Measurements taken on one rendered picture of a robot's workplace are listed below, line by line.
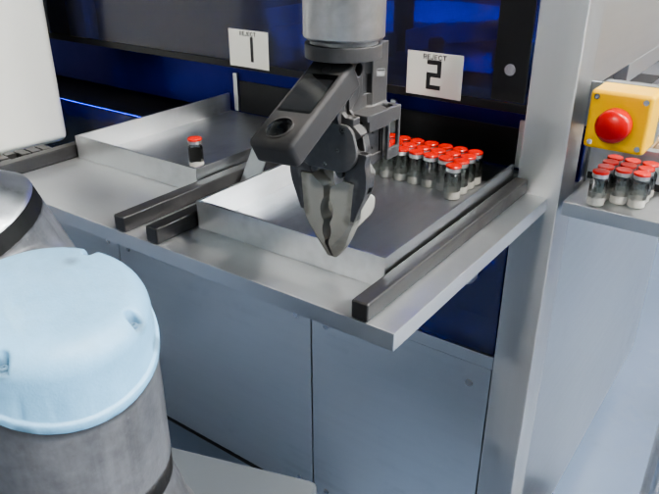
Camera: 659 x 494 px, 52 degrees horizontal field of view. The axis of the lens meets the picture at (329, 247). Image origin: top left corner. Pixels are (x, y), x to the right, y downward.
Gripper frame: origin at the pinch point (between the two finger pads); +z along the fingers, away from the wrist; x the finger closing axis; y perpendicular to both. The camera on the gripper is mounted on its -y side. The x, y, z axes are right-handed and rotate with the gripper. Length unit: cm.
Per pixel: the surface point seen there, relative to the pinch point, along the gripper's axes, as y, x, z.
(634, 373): 135, -15, 90
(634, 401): 122, -18, 91
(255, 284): -5.2, 5.6, 3.9
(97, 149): 8.8, 48.9, 1.0
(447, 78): 34.5, 4.9, -10.5
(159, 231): -4.8, 20.4, 2.0
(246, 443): 35, 48, 77
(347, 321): -5.2, -5.9, 4.2
